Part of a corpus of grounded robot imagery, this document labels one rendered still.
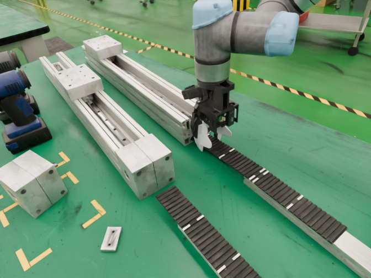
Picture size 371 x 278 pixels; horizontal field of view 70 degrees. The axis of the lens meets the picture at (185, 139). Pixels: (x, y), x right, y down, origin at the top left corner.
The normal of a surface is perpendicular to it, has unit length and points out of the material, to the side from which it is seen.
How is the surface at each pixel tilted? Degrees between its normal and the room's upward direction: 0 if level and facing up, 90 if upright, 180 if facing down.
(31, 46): 90
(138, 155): 0
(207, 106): 0
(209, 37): 90
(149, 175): 90
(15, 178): 0
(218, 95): 90
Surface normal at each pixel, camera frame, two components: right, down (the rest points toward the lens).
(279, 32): -0.33, 0.24
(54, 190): 0.82, 0.32
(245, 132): -0.07, -0.77
